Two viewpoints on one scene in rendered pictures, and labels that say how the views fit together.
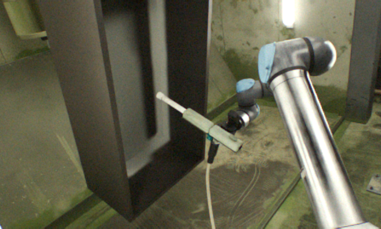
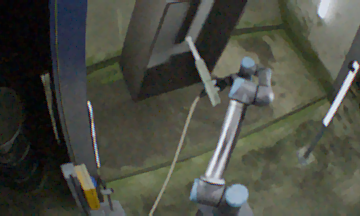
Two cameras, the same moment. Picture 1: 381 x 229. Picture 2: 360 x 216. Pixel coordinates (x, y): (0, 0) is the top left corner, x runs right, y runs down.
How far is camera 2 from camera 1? 1.51 m
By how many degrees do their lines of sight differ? 27
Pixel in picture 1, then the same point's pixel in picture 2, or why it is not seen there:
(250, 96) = (246, 71)
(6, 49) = not seen: outside the picture
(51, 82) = not seen: outside the picture
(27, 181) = (89, 35)
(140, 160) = (160, 57)
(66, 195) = (105, 50)
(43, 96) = not seen: outside the picture
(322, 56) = (259, 102)
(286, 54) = (243, 92)
